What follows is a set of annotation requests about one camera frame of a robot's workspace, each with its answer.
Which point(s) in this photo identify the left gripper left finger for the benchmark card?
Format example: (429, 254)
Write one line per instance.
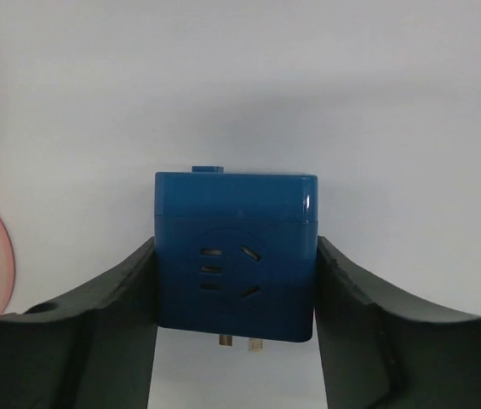
(92, 347)

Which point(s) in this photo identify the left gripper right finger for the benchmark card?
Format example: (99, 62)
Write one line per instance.
(383, 347)

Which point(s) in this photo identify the blue cube socket adapter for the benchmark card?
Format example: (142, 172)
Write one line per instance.
(236, 253)

